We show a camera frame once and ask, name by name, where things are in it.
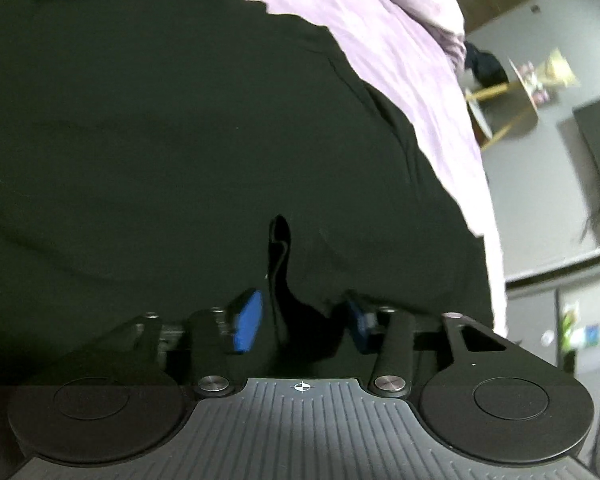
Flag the round side table yellow legs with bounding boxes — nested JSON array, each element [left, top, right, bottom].
[[462, 48, 581, 152]]

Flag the black garment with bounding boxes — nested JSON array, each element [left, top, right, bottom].
[[0, 0, 496, 386]]

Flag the purple bed cover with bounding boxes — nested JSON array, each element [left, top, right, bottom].
[[0, 0, 510, 338]]

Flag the dark clothing on chair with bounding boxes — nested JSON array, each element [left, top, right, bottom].
[[465, 42, 509, 88]]

